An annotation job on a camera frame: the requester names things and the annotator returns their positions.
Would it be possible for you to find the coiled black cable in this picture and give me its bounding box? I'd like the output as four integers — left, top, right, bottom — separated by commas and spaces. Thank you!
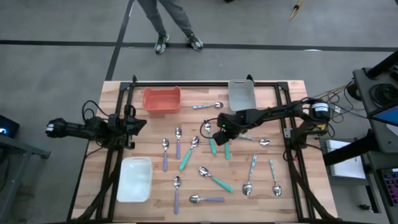
369, 83, 398, 109

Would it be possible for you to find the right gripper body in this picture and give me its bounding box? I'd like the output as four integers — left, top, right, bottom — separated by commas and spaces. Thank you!
213, 109, 249, 146

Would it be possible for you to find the black pole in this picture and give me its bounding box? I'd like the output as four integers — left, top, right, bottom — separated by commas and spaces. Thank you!
365, 49, 398, 80

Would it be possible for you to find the orange plastic bin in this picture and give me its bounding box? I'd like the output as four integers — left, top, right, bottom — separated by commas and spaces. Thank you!
142, 85, 182, 114

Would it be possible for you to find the wooden stick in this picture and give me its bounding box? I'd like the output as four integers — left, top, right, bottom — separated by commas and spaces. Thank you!
290, 0, 305, 20

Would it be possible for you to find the person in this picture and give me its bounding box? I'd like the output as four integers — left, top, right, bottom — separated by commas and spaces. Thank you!
136, 0, 205, 54

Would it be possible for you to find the blue screen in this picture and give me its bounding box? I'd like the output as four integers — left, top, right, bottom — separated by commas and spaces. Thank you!
368, 104, 398, 128

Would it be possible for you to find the grey cart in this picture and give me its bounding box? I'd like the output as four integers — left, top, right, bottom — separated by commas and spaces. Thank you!
352, 67, 398, 154

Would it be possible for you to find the grey metal stand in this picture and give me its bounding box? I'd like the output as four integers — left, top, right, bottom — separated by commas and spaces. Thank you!
0, 133, 52, 224

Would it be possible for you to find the light grey plastic bin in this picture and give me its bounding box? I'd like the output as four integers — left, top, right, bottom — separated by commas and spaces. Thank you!
228, 79, 257, 112

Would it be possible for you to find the colourful backlit keyboard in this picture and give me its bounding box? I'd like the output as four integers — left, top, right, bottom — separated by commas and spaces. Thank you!
381, 167, 398, 207

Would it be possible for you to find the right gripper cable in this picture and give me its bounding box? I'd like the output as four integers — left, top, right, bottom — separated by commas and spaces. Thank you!
199, 119, 219, 140

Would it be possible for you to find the blue patterned handle spoon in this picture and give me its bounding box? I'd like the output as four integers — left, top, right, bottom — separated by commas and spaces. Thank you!
192, 101, 224, 110
238, 133, 271, 147
269, 159, 283, 197
242, 154, 258, 196

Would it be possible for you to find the grey side desk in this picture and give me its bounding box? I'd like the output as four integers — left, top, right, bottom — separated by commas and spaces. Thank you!
362, 149, 398, 224

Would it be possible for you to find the white plastic bin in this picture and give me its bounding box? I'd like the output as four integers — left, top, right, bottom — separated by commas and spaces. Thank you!
116, 156, 154, 203

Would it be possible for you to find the black aluminium table frame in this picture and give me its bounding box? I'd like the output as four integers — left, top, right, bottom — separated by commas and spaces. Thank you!
67, 74, 335, 224

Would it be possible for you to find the white box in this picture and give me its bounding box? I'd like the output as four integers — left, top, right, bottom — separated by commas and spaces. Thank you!
325, 139, 367, 180

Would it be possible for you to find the purple handled spoon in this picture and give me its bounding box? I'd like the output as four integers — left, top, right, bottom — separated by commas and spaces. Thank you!
188, 194, 226, 204
175, 126, 182, 160
162, 138, 170, 172
173, 175, 182, 215

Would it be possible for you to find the black device with blue light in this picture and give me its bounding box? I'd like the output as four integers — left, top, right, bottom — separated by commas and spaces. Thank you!
0, 114, 21, 139

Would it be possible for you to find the black metal bar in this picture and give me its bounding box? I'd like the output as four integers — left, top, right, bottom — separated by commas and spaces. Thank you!
322, 128, 376, 166

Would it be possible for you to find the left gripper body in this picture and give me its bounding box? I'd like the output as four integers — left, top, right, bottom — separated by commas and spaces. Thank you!
107, 105, 137, 150

